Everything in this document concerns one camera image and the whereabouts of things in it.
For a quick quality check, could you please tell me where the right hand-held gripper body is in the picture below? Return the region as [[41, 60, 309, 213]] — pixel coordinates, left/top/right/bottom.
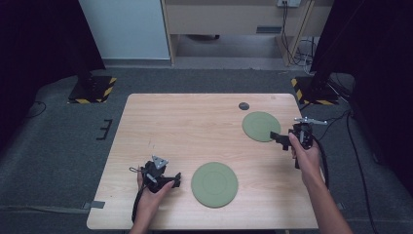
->
[[287, 116, 329, 171]]

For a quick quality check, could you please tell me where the grey power strip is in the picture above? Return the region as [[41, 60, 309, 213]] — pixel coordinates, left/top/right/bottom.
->
[[276, 0, 302, 9]]

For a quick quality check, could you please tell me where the white cabinet panel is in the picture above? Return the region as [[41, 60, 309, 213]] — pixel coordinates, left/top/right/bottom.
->
[[77, 0, 171, 60]]

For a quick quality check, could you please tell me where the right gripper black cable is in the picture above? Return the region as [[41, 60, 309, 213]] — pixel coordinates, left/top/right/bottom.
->
[[311, 135, 330, 190]]

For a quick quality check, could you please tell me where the green round plate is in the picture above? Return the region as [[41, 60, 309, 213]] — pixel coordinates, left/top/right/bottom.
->
[[190, 161, 240, 210], [241, 111, 282, 143]]

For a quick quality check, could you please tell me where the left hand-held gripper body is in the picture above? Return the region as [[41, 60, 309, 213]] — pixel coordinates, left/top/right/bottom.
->
[[140, 154, 170, 194]]

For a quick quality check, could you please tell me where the thin black floor cable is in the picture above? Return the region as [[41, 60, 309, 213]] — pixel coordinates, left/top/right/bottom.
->
[[300, 102, 353, 142], [24, 100, 47, 119]]

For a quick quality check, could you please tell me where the person's right hand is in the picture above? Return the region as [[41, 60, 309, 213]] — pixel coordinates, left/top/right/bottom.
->
[[287, 132, 323, 188]]

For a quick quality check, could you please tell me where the black curtain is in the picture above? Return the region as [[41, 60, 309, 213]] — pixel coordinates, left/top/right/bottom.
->
[[310, 0, 413, 196], [0, 0, 106, 154]]

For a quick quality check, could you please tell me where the black striped stand base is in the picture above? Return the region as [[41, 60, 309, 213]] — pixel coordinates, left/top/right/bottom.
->
[[67, 57, 118, 104], [290, 62, 340, 106]]

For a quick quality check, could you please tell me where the light wooden desk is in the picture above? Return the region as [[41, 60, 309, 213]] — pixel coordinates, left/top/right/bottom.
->
[[161, 0, 335, 67]]

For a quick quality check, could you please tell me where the bundle of black cables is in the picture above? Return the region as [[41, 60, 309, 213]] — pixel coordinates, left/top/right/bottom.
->
[[280, 2, 320, 75]]

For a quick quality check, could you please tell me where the person's left hand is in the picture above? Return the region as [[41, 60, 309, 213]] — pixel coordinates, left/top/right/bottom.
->
[[135, 170, 176, 227]]

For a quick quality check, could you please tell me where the thick black floor cable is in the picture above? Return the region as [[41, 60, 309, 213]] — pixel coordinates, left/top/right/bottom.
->
[[345, 110, 378, 234]]

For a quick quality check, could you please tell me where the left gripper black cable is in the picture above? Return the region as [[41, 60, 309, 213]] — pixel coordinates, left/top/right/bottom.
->
[[129, 166, 146, 224]]

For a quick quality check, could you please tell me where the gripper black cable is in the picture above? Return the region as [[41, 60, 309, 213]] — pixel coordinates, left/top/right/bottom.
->
[[129, 166, 146, 224], [311, 135, 330, 190]]

